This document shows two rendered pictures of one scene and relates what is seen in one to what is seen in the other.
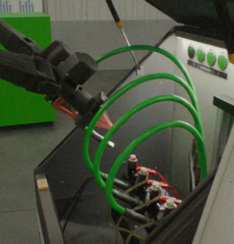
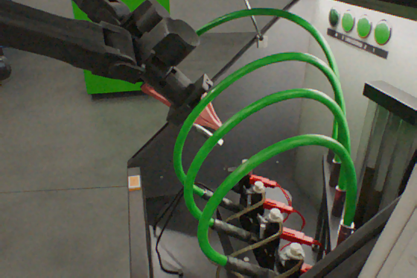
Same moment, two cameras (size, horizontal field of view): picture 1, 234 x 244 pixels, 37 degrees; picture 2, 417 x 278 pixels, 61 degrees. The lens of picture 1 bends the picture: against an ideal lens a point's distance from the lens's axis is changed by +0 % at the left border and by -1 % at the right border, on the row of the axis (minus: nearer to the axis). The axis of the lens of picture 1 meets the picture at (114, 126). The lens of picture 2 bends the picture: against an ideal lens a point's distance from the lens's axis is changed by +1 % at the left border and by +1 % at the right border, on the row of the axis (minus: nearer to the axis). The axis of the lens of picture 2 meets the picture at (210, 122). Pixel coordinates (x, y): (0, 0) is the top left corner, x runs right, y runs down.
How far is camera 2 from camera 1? 0.27 m
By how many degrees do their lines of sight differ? 7
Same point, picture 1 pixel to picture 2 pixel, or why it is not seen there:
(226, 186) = (400, 267)
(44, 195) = (134, 199)
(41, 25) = not seen: outside the picture
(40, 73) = (110, 49)
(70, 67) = (156, 41)
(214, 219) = not seen: outside the picture
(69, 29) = not seen: outside the picture
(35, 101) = not seen: hidden behind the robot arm
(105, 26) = not seen: outside the picture
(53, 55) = (143, 20)
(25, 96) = not seen: hidden behind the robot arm
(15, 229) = (122, 207)
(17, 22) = not seen: outside the picture
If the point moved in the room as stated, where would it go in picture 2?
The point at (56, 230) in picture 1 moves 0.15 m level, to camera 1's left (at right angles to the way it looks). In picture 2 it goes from (142, 253) to (74, 250)
